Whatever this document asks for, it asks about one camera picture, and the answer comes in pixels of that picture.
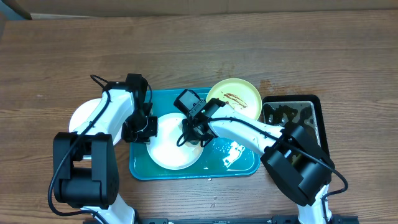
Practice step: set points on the black water tray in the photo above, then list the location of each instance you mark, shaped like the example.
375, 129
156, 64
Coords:
298, 115

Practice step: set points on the white plate front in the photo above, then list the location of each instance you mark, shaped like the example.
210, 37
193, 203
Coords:
87, 112

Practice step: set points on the teal plastic tray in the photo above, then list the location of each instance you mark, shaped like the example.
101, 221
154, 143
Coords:
220, 158

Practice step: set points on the green rimmed plate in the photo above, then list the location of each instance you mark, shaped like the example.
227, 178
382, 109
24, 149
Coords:
241, 95

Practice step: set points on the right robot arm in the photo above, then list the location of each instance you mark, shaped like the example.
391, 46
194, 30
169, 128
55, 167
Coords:
306, 185

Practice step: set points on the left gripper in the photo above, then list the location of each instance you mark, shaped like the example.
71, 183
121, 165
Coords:
129, 137

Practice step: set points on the white plate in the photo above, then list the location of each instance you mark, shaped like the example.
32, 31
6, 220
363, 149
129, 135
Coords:
87, 112
163, 148

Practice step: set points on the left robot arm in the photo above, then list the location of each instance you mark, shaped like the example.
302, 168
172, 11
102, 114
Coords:
85, 170

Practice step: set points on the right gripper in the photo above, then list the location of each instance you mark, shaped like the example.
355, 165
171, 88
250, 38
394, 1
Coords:
191, 135

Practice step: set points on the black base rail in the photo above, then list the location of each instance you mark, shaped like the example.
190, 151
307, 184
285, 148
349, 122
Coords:
278, 219

